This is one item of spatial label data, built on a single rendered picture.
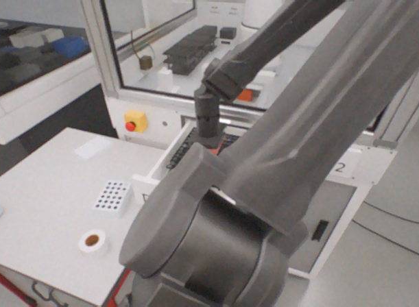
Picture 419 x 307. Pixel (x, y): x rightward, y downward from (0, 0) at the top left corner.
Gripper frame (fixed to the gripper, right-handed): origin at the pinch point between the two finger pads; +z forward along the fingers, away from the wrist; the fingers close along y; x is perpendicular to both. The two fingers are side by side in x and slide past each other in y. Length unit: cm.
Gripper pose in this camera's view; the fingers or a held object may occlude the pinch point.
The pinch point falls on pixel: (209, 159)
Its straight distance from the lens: 68.8
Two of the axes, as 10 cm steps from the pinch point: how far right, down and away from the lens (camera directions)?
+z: 0.4, 7.6, 6.4
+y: -3.5, 6.1, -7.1
